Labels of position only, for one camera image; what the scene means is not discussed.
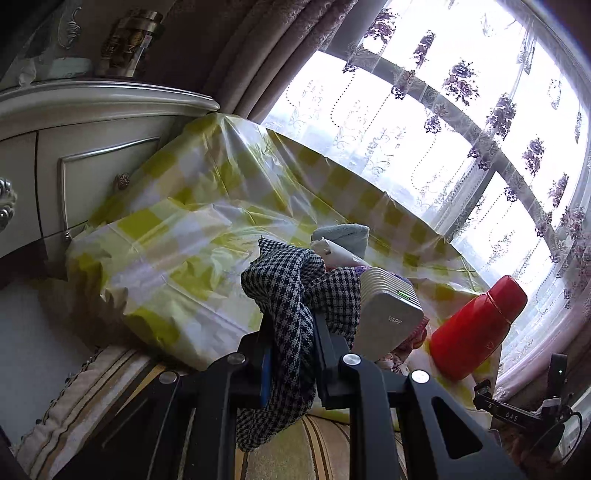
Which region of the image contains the grey window frame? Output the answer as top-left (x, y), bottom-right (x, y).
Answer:
top-left (318, 44), bottom-right (548, 243)

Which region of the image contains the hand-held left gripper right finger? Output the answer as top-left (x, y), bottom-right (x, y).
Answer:
top-left (312, 315), bottom-right (527, 480)

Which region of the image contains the light blue towel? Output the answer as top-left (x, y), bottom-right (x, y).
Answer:
top-left (310, 223), bottom-right (371, 258)

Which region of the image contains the gold brown box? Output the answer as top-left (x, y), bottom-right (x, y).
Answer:
top-left (95, 11), bottom-right (165, 79)

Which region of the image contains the floral lace curtain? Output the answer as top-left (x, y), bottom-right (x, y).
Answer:
top-left (263, 0), bottom-right (591, 402)

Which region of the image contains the brown curtain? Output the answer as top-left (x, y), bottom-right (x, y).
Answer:
top-left (143, 0), bottom-right (389, 126)

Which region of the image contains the red thermos bottle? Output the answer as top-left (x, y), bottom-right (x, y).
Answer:
top-left (429, 275), bottom-right (528, 382)

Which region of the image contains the white ribbed plastic device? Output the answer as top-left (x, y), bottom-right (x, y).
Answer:
top-left (353, 267), bottom-right (426, 364)

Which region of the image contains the white round tin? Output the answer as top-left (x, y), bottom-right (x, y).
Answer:
top-left (46, 58), bottom-right (96, 82)

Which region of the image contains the yellow white checkered tablecloth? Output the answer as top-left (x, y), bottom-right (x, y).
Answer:
top-left (65, 111), bottom-right (504, 425)

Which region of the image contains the white nightstand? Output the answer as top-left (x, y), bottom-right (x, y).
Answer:
top-left (0, 80), bottom-right (221, 278)

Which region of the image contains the pink printed sock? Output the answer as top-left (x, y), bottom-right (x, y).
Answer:
top-left (382, 318), bottom-right (432, 372)

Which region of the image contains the black white houndstooth cloth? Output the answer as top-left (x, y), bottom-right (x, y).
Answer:
top-left (235, 237), bottom-right (365, 453)

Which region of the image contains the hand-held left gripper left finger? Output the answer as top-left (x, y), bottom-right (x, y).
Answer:
top-left (54, 318), bottom-right (278, 480)

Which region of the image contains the ornate silver drawer handle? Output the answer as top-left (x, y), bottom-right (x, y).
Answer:
top-left (0, 178), bottom-right (17, 232)

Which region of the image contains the grey drawstring pouch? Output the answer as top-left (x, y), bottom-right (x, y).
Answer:
top-left (311, 235), bottom-right (366, 271)

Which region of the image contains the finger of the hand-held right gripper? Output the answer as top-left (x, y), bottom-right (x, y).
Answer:
top-left (473, 381), bottom-right (542, 424)

